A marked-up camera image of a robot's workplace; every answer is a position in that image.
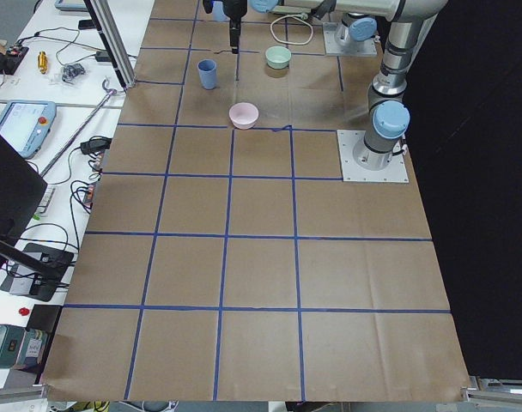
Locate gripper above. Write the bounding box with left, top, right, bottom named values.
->
left=229, top=15, right=242, bottom=54

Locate blue cup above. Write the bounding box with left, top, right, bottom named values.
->
left=212, top=0, right=229, bottom=22
left=197, top=59, right=217, bottom=90

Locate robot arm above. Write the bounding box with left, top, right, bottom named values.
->
left=334, top=13, right=377, bottom=46
left=288, top=0, right=446, bottom=107

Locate green bowl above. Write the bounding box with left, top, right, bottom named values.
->
left=264, top=45, right=292, bottom=70

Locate pink bowl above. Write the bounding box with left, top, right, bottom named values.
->
left=228, top=102, right=259, bottom=130

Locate black smartphone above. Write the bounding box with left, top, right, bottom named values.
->
left=77, top=19, right=96, bottom=30

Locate black power adapter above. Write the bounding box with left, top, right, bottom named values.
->
left=80, top=136, right=112, bottom=155

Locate gold cylinder tool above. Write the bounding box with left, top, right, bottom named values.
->
left=37, top=51, right=48, bottom=75

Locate blue teach pendant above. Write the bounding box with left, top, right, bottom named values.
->
left=0, top=100, right=57, bottom=160

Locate black monitor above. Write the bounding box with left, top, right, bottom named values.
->
left=0, top=135, right=47, bottom=246

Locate monitor stand base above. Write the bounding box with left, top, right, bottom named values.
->
left=0, top=243, right=74, bottom=302

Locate green box device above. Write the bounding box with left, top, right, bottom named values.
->
left=0, top=324, right=26, bottom=369

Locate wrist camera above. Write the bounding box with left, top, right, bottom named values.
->
left=202, top=0, right=214, bottom=14

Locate white toaster cord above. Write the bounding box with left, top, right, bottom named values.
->
left=270, top=12, right=315, bottom=48

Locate aluminium frame post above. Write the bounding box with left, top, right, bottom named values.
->
left=84, top=0, right=136, bottom=91

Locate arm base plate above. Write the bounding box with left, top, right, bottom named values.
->
left=337, top=130, right=410, bottom=184
left=323, top=22, right=378, bottom=57

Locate black cable bundle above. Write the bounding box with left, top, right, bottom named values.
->
left=61, top=63, right=87, bottom=83

